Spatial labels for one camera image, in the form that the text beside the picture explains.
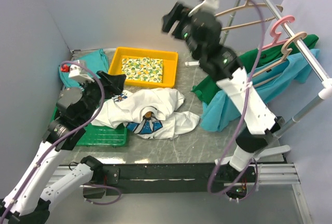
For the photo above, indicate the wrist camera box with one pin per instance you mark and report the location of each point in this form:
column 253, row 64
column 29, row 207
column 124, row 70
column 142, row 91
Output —
column 206, row 5
column 76, row 72

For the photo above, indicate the metal clothes rack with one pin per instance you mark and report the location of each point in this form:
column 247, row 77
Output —
column 298, row 42

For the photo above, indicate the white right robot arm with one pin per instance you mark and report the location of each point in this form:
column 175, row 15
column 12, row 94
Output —
column 200, row 30

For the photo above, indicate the green plastic tray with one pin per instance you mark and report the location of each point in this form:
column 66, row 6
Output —
column 98, row 136

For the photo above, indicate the beige hanger with shirt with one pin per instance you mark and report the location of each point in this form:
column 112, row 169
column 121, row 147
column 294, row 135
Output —
column 285, row 50

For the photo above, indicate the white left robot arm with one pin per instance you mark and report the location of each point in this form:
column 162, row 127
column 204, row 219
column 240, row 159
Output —
column 32, row 200

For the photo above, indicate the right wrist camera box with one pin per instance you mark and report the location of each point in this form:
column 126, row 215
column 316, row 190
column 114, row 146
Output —
column 206, row 5

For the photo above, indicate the white daisy print t-shirt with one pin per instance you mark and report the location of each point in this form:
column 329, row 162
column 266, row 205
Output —
column 148, row 113

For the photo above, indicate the beige empty hanger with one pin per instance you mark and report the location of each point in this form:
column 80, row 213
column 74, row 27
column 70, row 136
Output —
column 233, row 11

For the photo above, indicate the aluminium rail frame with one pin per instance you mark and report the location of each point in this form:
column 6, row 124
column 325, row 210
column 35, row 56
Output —
column 197, row 146

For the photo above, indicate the light blue t-shirt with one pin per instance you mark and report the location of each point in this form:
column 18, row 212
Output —
column 219, row 110

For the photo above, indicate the black base beam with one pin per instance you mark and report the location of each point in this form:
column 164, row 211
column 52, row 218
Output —
column 170, row 178

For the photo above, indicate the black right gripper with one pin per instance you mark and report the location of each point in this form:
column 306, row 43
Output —
column 177, row 13

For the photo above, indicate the pink hanger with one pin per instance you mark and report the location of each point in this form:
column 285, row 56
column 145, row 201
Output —
column 277, row 34

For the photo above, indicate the green t-shirt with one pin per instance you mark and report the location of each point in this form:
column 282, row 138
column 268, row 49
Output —
column 249, row 58

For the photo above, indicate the lemon print folded cloth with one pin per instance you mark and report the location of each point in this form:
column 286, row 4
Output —
column 143, row 69

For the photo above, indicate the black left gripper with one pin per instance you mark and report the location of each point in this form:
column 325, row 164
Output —
column 114, row 84

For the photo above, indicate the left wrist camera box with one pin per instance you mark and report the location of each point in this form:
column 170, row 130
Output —
column 76, row 72

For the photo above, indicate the teal folded t-shirt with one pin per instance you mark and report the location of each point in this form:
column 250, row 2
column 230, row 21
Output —
column 95, row 61

